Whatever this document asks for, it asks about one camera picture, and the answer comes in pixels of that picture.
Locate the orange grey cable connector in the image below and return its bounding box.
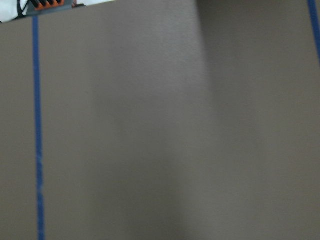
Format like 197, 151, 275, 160
26, 0, 73, 17

